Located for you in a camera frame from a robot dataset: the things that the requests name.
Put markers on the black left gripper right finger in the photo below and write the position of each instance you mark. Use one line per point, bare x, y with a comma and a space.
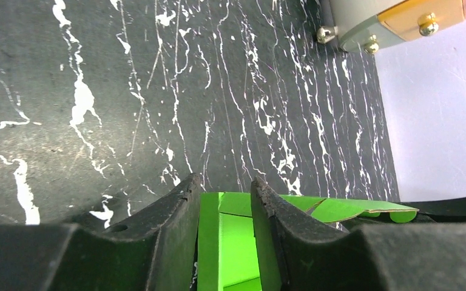
297, 252

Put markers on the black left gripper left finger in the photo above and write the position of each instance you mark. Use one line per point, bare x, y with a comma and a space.
153, 249

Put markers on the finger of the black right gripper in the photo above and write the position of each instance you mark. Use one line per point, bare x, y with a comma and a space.
449, 210

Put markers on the green paper box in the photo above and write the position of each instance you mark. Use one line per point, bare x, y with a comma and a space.
226, 250

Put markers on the round cream drawer cabinet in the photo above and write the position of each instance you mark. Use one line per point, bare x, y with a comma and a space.
369, 26

